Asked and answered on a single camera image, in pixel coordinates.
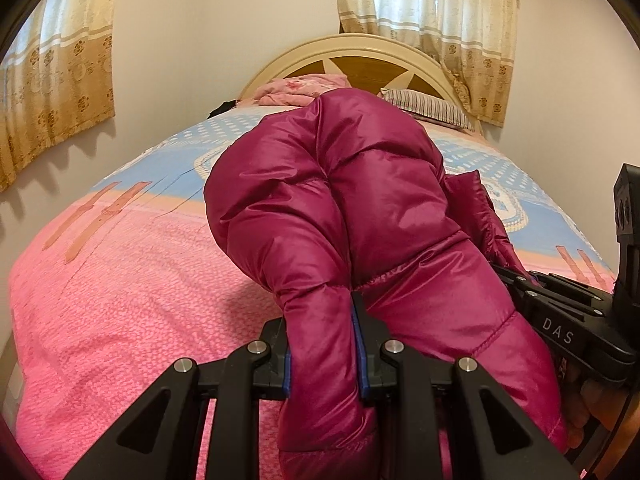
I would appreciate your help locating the cream wooden bed headboard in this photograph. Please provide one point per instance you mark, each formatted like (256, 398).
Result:
(369, 62)

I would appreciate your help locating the beige floral curtain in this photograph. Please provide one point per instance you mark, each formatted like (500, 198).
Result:
(56, 80)
(473, 42)

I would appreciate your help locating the striped pillow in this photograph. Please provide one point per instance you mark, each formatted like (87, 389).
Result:
(426, 107)

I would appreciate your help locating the pink folded blanket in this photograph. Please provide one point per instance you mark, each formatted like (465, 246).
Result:
(299, 90)

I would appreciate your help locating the person's right hand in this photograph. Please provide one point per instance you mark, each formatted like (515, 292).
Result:
(604, 403)

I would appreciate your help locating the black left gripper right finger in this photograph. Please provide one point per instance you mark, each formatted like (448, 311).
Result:
(444, 420)

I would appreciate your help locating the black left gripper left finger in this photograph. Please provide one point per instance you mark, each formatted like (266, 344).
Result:
(160, 435)

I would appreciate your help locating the magenta puffer down jacket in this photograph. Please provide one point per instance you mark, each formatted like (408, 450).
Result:
(349, 196)

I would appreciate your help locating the beige floral right curtain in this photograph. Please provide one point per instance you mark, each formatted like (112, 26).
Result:
(473, 42)

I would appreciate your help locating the blue pink patterned bedspread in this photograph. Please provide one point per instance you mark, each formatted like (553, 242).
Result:
(122, 283)

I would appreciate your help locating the beige floral left curtain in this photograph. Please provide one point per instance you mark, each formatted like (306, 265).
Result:
(56, 80)

